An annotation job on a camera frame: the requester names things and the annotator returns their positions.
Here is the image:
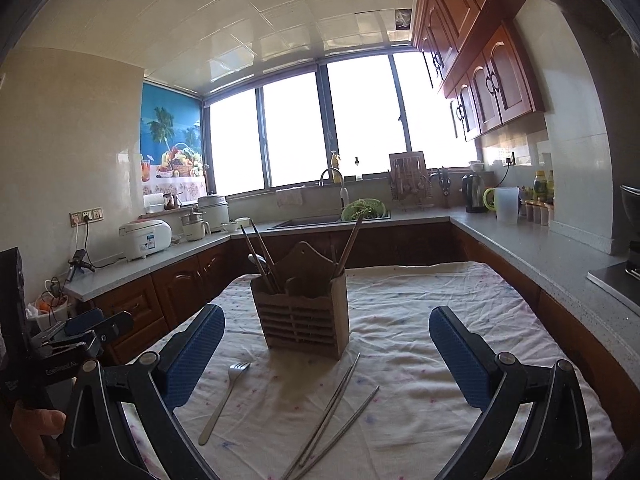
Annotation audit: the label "grey kitchen countertop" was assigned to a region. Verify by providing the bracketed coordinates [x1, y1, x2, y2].
[65, 212, 640, 376]

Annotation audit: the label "wall socket strip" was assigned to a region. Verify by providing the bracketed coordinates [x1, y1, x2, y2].
[69, 206, 105, 227]

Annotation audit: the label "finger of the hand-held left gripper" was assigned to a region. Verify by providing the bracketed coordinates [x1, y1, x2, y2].
[64, 308, 106, 337]
[92, 311, 134, 338]

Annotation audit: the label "green colander with vegetables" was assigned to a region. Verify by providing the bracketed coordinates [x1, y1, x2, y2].
[342, 199, 391, 221]

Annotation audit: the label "white pitcher green handle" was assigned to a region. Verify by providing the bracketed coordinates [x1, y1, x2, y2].
[483, 187, 521, 224]

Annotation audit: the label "metal dish rack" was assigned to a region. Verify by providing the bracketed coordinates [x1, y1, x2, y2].
[389, 160, 435, 211]

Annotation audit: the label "white bagged waste bin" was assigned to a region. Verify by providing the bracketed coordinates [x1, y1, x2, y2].
[24, 294, 70, 333]

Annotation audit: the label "metal fork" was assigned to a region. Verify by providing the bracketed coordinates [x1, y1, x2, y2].
[198, 361, 251, 446]

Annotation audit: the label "kitchen sink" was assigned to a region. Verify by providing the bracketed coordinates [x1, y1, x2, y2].
[267, 215, 391, 231]

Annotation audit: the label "person's left hand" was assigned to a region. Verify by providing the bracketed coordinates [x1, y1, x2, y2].
[12, 405, 67, 466]

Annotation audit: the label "white spotted table cloth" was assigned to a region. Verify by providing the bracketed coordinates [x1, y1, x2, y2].
[117, 260, 626, 480]

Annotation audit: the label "hanging kitchen scissors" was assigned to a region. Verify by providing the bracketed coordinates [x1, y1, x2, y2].
[429, 167, 451, 209]

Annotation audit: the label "wooden wall cabinets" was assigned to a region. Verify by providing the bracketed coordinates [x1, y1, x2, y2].
[412, 0, 546, 141]

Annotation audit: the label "black phone holder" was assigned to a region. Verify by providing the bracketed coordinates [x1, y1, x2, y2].
[67, 249, 96, 282]

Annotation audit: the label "chrome kitchen faucet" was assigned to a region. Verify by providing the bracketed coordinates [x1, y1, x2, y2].
[320, 167, 348, 208]

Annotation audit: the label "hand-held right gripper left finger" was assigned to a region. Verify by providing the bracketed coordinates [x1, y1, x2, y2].
[60, 304, 226, 480]

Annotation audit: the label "dark electric kettle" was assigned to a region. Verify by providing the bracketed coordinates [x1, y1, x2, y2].
[461, 173, 488, 213]

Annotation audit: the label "kitchen window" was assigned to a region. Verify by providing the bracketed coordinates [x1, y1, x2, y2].
[202, 52, 478, 196]

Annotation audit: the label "white rice cooker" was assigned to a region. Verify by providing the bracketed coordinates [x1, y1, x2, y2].
[119, 219, 172, 262]

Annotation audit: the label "white electric steamer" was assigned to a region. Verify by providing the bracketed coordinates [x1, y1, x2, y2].
[196, 194, 231, 234]

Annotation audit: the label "black cooktop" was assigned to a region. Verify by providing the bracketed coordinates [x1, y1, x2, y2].
[586, 259, 640, 306]

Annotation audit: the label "wooden utensil holder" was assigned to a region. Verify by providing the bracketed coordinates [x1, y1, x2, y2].
[250, 241, 350, 360]

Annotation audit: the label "wooden spice jar rack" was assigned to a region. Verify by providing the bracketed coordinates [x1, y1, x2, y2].
[521, 199, 552, 226]

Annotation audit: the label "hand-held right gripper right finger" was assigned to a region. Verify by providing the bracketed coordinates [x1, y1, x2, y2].
[429, 305, 593, 480]

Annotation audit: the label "palm tree fruit poster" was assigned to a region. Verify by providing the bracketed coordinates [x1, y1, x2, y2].
[141, 82, 207, 196]

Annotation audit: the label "black cooking pot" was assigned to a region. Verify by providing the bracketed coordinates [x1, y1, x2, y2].
[619, 184, 640, 253]

